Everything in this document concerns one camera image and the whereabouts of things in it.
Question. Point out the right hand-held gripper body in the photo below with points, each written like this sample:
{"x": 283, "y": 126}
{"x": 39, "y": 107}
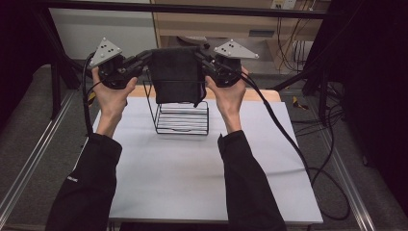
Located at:
{"x": 227, "y": 72}

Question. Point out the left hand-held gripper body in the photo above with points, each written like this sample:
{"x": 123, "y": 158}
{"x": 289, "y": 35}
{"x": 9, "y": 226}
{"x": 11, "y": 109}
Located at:
{"x": 114, "y": 72}

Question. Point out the black fabric bag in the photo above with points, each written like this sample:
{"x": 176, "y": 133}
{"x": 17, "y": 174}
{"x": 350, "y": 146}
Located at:
{"x": 174, "y": 75}

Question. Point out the person's right hand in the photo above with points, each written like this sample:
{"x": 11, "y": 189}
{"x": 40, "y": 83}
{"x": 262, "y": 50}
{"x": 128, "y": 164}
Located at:
{"x": 229, "y": 99}

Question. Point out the person's left hand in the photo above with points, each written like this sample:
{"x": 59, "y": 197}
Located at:
{"x": 112, "y": 99}

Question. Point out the office chair base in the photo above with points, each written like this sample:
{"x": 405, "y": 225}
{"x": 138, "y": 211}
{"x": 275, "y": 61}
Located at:
{"x": 192, "y": 39}

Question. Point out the yellow black tape strip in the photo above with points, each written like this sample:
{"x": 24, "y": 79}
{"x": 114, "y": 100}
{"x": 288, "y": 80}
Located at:
{"x": 91, "y": 97}
{"x": 298, "y": 103}

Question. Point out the light wooden desk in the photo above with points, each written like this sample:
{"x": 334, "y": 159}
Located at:
{"x": 218, "y": 25}

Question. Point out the black metal crossbar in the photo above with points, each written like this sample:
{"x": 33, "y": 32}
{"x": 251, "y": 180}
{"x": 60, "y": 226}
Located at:
{"x": 192, "y": 9}

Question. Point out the white cabinet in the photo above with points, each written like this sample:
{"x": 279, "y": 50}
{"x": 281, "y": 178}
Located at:
{"x": 80, "y": 32}

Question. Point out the black metal stand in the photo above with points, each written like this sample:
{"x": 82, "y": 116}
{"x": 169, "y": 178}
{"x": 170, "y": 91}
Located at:
{"x": 322, "y": 93}
{"x": 56, "y": 86}

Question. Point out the dark curtain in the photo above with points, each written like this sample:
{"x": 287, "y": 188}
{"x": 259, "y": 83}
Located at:
{"x": 19, "y": 48}
{"x": 372, "y": 80}

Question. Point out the white table cover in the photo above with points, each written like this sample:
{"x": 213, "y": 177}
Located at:
{"x": 179, "y": 179}

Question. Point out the white wall socket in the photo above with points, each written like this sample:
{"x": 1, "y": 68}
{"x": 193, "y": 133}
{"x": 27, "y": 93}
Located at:
{"x": 284, "y": 4}

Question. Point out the aluminium floor rail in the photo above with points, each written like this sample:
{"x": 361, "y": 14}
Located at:
{"x": 35, "y": 157}
{"x": 349, "y": 189}

